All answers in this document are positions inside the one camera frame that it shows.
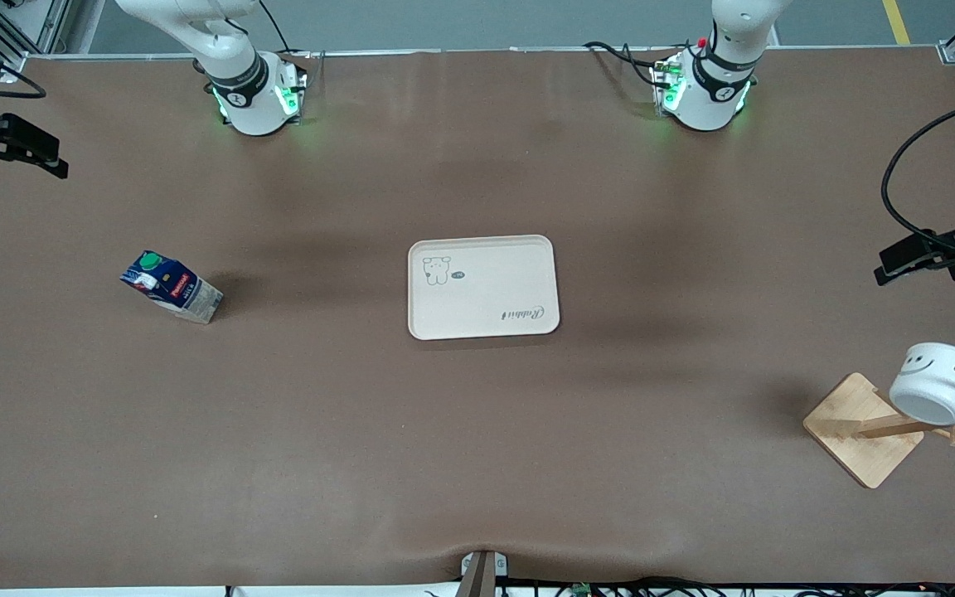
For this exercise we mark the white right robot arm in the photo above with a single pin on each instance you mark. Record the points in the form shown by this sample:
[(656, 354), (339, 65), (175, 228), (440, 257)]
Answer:
[(237, 75)]

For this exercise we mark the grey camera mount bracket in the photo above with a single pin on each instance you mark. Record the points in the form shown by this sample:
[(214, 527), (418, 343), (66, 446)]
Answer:
[(482, 574)]

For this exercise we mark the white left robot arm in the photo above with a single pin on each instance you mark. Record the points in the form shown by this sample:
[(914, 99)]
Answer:
[(714, 83)]

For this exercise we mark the blue milk carton green cap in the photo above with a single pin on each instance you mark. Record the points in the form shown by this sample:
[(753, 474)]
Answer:
[(175, 288)]

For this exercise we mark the wooden cup rack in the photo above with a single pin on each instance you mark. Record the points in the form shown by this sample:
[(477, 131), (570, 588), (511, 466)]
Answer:
[(855, 435)]

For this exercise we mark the cream plastic tray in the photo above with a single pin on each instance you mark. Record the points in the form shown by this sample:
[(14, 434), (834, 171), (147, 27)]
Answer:
[(486, 290)]

